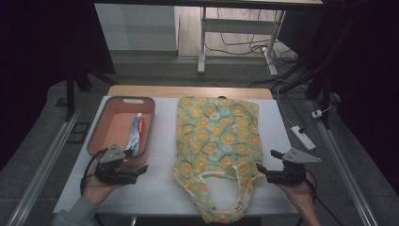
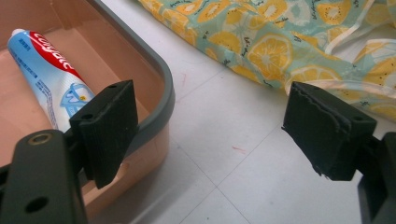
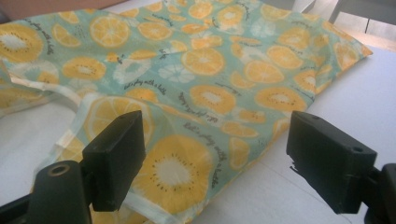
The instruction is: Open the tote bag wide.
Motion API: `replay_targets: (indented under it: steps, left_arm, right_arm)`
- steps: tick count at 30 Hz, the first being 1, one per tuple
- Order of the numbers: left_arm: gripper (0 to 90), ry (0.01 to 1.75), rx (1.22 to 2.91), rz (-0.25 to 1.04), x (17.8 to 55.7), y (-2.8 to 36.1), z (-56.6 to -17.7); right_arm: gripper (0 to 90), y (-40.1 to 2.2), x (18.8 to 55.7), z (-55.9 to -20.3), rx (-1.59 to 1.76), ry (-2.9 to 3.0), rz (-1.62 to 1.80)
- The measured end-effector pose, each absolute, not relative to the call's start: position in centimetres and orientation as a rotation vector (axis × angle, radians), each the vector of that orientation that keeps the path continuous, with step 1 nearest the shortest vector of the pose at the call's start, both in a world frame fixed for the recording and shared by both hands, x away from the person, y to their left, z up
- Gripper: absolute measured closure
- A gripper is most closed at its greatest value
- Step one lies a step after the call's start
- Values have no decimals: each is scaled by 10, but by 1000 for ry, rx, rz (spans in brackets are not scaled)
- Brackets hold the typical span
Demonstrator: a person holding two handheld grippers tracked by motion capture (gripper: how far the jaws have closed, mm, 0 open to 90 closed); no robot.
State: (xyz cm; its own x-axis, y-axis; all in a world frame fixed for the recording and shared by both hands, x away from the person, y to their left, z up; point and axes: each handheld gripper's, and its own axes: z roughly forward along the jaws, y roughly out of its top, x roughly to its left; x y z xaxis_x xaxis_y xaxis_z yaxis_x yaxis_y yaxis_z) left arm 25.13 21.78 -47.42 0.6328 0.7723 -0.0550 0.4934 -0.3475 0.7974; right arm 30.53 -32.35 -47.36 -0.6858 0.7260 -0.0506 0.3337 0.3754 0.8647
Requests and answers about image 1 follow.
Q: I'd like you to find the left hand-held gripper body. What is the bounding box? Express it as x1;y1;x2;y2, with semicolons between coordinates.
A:
94;143;139;186

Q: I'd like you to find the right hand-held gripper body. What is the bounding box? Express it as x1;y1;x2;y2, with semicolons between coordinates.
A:
265;148;323;186

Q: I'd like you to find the toothpaste tube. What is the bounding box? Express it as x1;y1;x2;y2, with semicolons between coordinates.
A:
125;112;146;157

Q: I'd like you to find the orange plastic basket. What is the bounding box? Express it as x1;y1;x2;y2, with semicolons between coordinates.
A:
87;95;156;168

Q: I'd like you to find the floral cloth bag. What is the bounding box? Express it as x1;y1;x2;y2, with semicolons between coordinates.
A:
171;95;268;225

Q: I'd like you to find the person's right hand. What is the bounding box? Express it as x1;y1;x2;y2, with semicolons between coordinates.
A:
277;173;315;215

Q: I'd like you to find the person's left hand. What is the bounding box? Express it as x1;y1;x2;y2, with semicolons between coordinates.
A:
81;170;125;205

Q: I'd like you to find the white table mat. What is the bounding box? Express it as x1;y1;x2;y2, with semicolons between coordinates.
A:
53;96;299;218

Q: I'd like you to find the white power strip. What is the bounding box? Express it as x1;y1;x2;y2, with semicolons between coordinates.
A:
290;125;317;152

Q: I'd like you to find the black floor plate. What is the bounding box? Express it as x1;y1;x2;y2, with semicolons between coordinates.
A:
66;121;91;145

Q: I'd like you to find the black metal stand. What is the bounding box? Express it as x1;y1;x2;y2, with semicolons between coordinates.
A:
63;67;120;122
278;60;334;130

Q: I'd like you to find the dark curtain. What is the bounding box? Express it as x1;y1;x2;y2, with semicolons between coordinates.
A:
277;0;399;196
0;0;117;172

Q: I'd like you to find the white panel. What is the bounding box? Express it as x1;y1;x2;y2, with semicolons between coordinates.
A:
93;3;181;52

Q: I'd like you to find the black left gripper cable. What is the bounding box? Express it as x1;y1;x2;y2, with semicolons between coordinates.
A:
79;147;109;196

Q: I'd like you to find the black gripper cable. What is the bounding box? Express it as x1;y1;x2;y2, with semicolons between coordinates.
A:
304;170;343;226
79;147;109;196

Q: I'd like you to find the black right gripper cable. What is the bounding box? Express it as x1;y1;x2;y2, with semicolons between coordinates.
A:
304;170;343;226

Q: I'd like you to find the aluminium rail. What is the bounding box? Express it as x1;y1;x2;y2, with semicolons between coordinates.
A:
6;107;83;226
308;99;380;226

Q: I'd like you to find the tangle of floor cables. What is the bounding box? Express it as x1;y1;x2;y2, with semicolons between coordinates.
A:
205;8;310;89

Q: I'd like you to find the white metal desk frame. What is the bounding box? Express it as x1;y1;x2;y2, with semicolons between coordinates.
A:
197;6;287;76

